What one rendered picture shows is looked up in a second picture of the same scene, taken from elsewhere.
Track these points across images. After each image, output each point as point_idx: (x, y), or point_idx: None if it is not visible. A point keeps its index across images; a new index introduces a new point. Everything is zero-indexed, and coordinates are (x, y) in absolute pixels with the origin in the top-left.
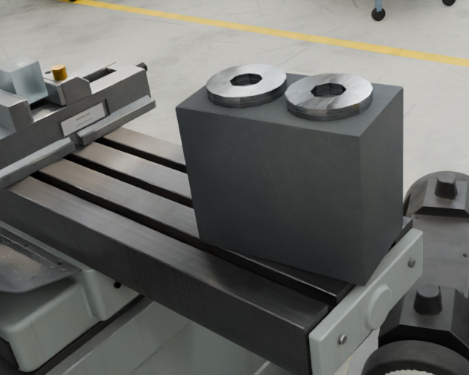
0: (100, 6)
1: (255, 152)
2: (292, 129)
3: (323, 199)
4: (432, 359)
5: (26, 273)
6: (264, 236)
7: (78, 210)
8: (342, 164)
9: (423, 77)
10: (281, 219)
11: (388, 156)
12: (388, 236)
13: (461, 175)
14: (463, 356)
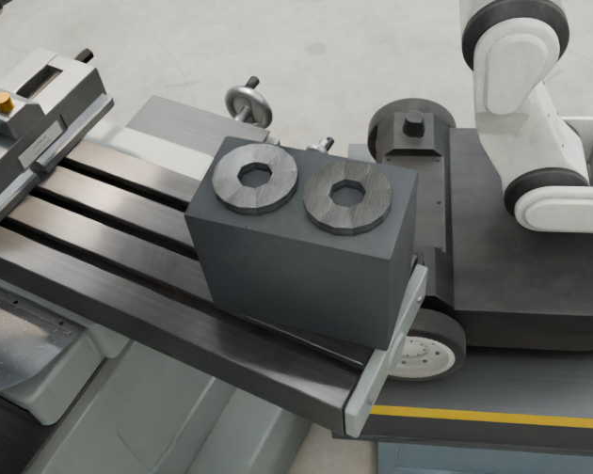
0: None
1: (278, 257)
2: (318, 247)
3: (349, 295)
4: (422, 325)
5: (30, 344)
6: (286, 311)
7: (72, 275)
8: (371, 276)
9: None
10: (304, 304)
11: (406, 240)
12: (402, 293)
13: (424, 102)
14: (446, 311)
